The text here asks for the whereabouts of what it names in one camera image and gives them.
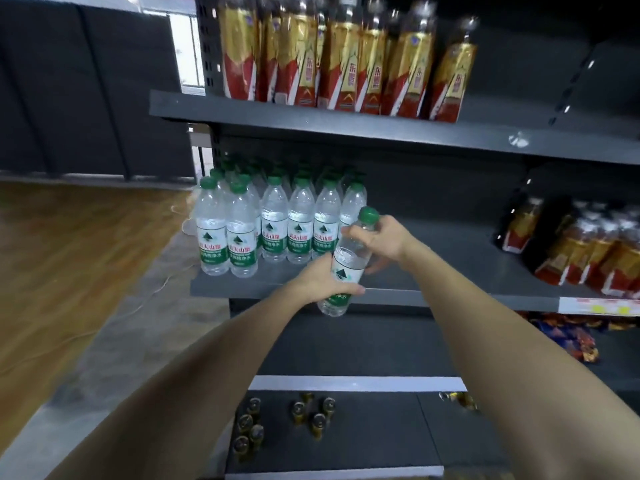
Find pile of blue orange snack packets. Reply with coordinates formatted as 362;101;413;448
519;312;609;363

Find group of small gold cans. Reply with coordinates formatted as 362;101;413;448
232;392;337;458

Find person's left hand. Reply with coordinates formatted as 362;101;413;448
292;252;366;305

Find row of shelved water bottles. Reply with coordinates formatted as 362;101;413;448
195;154;369;279

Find white table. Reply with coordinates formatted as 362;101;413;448
187;122;213;183

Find scattered gold drink cans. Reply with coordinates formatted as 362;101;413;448
439;391;479;411

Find person's right hand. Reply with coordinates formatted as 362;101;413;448
339;214;419;275

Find dark grey metal shelf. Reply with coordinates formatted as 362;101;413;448
149;0;640;480

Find dark grey partition panels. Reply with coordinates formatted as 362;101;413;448
0;2;196;181

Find row of gold red drink bottles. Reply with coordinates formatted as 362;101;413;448
218;0;479;123

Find water bottle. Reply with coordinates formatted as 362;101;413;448
317;207;381;318

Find person's left forearm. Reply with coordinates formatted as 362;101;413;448
45;279;321;480

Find person's right forearm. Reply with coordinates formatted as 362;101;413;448
399;244;640;480

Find group of red gold bottles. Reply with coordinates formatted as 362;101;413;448
495;197;640;301

